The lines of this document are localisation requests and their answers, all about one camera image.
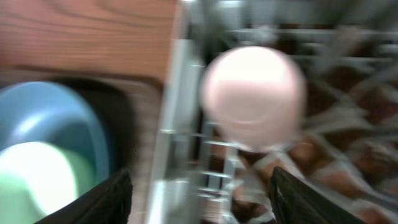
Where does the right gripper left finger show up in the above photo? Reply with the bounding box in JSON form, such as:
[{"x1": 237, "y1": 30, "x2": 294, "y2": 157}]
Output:
[{"x1": 35, "y1": 168, "x2": 133, "y2": 224}]

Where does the mint green small bowl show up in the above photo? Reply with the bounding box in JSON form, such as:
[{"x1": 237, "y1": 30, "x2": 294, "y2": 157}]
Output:
[{"x1": 1, "y1": 142, "x2": 96, "y2": 224}]

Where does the large dark blue bowl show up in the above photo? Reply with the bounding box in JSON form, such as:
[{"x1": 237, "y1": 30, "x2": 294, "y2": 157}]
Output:
[{"x1": 1, "y1": 82, "x2": 114, "y2": 182}]

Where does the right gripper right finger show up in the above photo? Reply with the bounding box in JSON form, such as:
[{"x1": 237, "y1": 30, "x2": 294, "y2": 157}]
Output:
[{"x1": 269, "y1": 167, "x2": 364, "y2": 224}]

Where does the brown plastic serving tray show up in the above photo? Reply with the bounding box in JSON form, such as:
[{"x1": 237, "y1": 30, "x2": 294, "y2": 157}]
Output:
[{"x1": 1, "y1": 69, "x2": 162, "y2": 224}]

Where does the grey plastic dishwasher rack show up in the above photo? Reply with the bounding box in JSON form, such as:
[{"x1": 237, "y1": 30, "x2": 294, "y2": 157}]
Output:
[{"x1": 146, "y1": 0, "x2": 397, "y2": 223}]

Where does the pink plastic cup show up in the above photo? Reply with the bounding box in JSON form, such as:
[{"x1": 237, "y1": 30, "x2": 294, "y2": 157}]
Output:
[{"x1": 200, "y1": 46, "x2": 307, "y2": 152}]

